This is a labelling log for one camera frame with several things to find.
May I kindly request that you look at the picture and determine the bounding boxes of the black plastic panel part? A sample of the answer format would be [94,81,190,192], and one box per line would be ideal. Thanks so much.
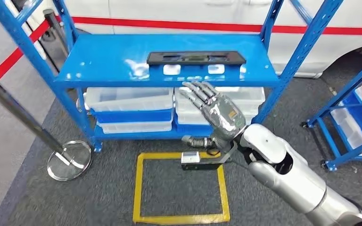
[147,50,247,66]

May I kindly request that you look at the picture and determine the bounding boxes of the blue metal shelf rack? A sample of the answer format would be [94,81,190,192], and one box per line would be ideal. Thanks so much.
[0,0,344,153]

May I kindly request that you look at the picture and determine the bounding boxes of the white car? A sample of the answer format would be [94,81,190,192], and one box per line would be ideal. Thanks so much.
[28,0,362,79]

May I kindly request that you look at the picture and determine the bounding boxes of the blue wheeled bin rack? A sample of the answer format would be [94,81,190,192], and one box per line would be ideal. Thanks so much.
[301,53,362,172]

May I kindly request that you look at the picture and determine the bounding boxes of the red barrier belt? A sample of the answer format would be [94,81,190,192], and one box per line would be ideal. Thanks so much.
[0,20,50,82]

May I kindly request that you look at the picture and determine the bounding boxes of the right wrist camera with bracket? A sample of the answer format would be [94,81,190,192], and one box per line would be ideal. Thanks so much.
[181,142,239,170]

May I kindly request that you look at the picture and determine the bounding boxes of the black stanchion post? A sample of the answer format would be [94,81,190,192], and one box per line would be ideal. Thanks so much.
[42,8,91,117]

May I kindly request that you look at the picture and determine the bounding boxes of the chrome stanchion post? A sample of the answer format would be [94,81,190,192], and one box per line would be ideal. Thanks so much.
[0,72,92,182]

